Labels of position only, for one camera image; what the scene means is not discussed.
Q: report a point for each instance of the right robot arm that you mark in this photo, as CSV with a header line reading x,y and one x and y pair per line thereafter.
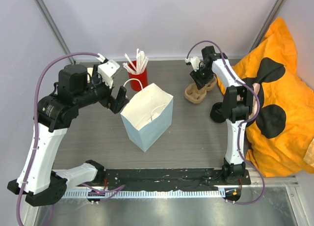
x,y
236,107

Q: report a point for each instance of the aluminium frame post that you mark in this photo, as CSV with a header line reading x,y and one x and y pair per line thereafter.
x,y
52,25
278,4

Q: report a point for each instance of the white slotted cable duct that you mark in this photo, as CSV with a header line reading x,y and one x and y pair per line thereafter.
x,y
86,193

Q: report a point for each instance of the brown pulp cup carrier stack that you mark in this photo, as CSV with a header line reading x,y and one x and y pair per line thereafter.
x,y
195,95

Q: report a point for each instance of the right aluminium frame post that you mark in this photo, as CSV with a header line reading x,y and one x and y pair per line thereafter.
x,y
278,4

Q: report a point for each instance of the left aluminium frame post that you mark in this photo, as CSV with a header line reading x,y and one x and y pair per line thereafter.
x,y
52,25

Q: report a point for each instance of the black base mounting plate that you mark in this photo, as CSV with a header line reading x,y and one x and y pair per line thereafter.
x,y
165,180

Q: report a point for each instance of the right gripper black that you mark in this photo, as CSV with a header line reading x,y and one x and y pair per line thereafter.
x,y
199,82

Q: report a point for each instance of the brown paper coffee cup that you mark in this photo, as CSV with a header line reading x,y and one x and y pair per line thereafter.
x,y
90,73

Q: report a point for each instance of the orange cartoon pillow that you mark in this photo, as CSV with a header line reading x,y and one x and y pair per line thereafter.
x,y
284,127

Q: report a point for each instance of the light blue paper bag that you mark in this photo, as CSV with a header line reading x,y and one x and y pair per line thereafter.
x,y
147,115

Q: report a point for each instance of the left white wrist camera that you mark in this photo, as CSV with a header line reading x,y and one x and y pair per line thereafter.
x,y
108,71

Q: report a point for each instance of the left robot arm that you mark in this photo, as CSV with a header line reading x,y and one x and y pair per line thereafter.
x,y
74,90

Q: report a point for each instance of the red plastic cup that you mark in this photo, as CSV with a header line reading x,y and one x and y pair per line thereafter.
x,y
135,85

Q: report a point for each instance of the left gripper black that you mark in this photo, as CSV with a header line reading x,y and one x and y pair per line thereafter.
x,y
116,104

